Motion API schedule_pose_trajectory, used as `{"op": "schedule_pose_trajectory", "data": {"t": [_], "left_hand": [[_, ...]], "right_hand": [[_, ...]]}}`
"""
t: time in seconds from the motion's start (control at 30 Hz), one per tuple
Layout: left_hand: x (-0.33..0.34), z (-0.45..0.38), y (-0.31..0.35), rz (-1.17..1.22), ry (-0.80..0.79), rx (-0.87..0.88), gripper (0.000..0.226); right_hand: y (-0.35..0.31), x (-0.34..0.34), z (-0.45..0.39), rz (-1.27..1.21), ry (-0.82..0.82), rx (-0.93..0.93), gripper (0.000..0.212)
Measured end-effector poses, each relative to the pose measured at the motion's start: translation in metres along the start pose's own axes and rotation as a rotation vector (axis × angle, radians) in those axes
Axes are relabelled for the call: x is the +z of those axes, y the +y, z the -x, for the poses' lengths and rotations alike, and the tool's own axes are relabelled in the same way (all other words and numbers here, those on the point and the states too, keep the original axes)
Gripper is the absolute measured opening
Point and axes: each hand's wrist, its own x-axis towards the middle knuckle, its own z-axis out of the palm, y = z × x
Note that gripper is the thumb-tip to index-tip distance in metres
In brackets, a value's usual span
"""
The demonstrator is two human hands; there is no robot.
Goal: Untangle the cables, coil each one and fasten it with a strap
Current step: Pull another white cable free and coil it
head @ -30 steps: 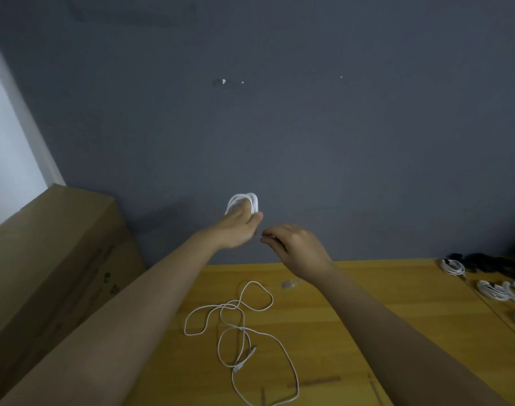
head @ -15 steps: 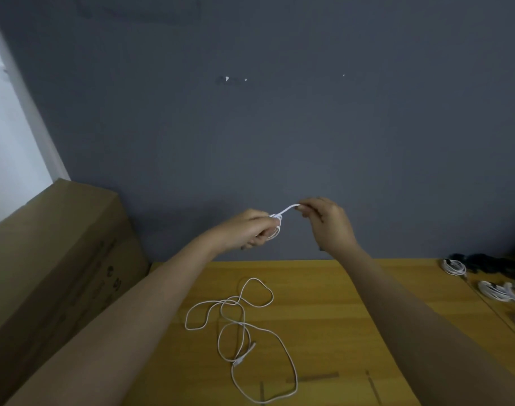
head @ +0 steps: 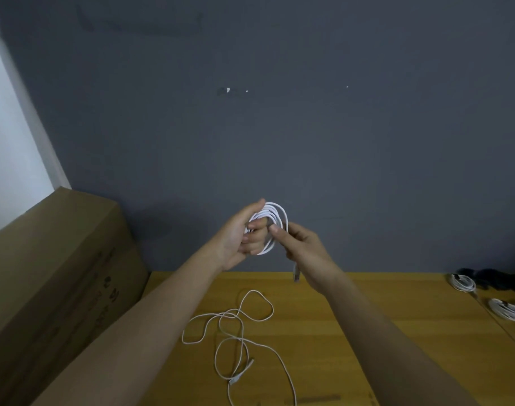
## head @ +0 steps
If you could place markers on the person's left hand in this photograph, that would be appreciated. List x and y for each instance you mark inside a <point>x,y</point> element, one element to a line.
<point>236,241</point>

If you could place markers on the person's right hand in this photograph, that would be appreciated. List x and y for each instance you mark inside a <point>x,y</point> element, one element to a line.
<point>308,258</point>

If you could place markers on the person's right forearm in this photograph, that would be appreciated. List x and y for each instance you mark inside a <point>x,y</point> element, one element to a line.
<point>393,351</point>

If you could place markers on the plain brown cardboard box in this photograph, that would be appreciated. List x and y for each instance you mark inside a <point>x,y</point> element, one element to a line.
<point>55,283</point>

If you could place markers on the person's left forearm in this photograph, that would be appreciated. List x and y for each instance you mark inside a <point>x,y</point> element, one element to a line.
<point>122,342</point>

